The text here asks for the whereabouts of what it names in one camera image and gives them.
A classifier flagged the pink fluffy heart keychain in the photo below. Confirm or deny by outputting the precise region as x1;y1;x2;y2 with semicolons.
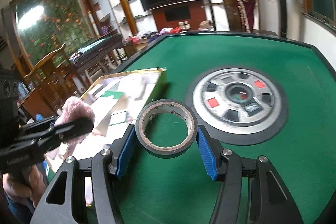
46;96;95;160

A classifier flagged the red wooden tv cabinet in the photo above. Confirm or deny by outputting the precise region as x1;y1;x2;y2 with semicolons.
151;0;207;31

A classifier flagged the large green white medicine box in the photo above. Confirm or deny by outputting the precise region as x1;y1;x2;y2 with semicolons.
89;80;132;136

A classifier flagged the wooden armchair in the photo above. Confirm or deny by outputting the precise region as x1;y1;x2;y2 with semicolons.
23;44;80;114

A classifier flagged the round silver table centre panel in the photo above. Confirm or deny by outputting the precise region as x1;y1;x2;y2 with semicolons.
185;66;288;145

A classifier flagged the black tape roll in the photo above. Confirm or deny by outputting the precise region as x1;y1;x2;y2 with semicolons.
135;99;198;159

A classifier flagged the person's left hand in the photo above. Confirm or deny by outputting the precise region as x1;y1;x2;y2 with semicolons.
2;165;46;208

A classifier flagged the wooden chair with red cloth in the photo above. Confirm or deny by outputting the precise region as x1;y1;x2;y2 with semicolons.
208;0;256;33

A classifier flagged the gold-rimmed white storage box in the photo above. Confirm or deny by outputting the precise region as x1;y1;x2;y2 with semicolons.
46;68;167;172

